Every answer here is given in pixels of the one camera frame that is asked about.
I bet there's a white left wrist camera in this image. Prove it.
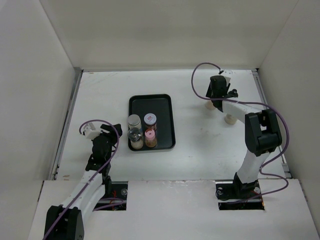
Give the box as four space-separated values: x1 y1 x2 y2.
83 122 101 140

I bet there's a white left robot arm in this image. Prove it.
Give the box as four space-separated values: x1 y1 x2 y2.
43 119 123 240

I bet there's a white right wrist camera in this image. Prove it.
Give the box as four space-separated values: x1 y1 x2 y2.
218 69 233 87

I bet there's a pink cap spice bottle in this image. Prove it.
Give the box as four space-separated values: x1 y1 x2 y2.
144 129 158 148

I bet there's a black stopper bottle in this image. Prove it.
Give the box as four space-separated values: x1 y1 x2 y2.
224 114 238 125
226 89 239 99

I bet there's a black rectangular tray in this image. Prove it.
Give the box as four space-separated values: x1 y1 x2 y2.
128 94 176 152

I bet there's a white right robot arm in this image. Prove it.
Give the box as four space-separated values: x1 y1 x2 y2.
205 75 282 201

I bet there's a white lid orange label jar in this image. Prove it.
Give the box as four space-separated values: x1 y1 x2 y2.
143 113 157 131

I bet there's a black silver cap shaker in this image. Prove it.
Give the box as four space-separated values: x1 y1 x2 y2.
127 114 142 129

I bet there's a yellow cap spice bottle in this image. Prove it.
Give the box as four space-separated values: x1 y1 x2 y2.
205 100 215 110

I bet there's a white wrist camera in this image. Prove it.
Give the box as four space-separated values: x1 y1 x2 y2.
218 69 233 87
83 122 101 140

